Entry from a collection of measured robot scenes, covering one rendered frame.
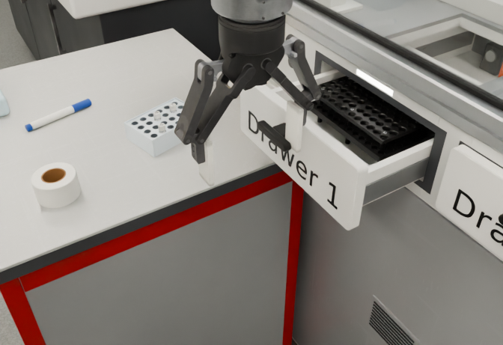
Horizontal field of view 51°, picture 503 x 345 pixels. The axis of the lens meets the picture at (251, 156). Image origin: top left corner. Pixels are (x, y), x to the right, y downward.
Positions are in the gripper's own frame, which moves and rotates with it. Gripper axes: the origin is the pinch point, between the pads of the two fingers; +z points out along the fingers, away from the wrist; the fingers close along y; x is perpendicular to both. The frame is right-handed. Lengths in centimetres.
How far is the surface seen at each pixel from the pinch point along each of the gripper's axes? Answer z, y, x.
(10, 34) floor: 91, 3, 277
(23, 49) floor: 91, 5, 253
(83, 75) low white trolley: 15, -6, 62
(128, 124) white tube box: 11.3, -6.4, 32.5
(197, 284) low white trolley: 39.2, -3.5, 14.3
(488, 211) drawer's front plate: 3.8, 22.4, -21.6
